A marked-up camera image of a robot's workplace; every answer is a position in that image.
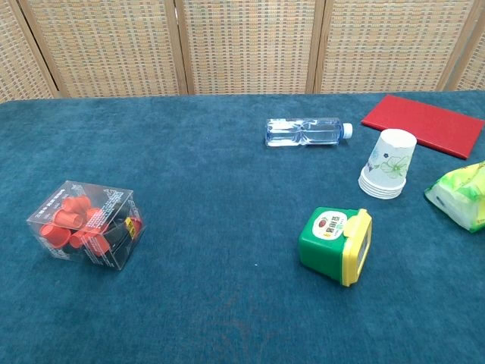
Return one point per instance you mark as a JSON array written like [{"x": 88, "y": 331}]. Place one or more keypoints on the white floral paper cup stack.
[{"x": 394, "y": 151}]

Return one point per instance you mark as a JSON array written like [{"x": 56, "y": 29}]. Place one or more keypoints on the blue plush tablecloth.
[{"x": 212, "y": 227}]

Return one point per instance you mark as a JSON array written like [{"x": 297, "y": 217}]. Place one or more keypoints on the clear plastic water bottle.
[{"x": 303, "y": 132}]

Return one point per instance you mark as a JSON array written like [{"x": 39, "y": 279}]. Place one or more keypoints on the green tub with yellow lid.
[{"x": 326, "y": 246}]

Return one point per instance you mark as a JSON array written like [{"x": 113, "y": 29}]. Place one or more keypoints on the clear box of red caps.
[{"x": 87, "y": 227}]

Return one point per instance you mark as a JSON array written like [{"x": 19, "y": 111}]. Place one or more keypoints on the red flat board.
[{"x": 428, "y": 123}]

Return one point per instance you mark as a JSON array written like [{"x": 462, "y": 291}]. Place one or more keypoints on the green tissue pack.
[{"x": 460, "y": 197}]

